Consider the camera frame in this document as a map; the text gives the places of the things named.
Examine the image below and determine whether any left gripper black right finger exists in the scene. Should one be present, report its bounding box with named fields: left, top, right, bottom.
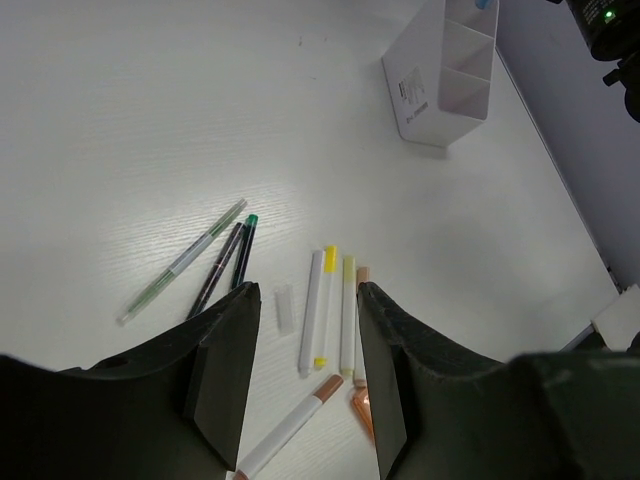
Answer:
left=358, top=282, right=639, bottom=479

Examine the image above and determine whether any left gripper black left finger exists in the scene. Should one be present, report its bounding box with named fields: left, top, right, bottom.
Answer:
left=1, top=282, right=261, bottom=479

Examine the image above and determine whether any orange correction tape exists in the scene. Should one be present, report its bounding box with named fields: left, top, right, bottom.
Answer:
left=351, top=387, right=375, bottom=443

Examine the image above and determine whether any white marker plain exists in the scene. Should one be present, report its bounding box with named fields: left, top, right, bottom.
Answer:
left=298, top=250, right=325, bottom=378

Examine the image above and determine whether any white marker tan cap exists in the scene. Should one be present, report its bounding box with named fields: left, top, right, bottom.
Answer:
left=352, top=266, right=373, bottom=387

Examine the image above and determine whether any white marker pale yellow cap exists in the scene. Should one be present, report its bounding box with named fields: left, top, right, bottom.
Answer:
left=340, top=255, right=356, bottom=377

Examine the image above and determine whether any blue correction tape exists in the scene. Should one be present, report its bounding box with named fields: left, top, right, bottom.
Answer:
left=475, top=0, right=496, bottom=10

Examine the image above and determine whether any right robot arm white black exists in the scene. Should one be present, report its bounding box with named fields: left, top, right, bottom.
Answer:
left=567, top=0, right=639, bottom=122

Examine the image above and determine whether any clear pen cap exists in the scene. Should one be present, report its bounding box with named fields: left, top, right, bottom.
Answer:
left=275, top=284, right=295, bottom=335

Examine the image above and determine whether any dark green capped pen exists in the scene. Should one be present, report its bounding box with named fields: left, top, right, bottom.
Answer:
left=231, top=214, right=259, bottom=290

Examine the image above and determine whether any black patterned pen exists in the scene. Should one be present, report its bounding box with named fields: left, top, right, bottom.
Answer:
left=186, top=222, right=245, bottom=320

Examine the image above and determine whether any clear green gel pen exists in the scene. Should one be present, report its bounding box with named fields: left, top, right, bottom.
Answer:
left=116, top=198, right=248, bottom=326

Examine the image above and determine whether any white divided organizer box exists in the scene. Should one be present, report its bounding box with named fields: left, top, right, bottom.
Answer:
left=382, top=0, right=500, bottom=148

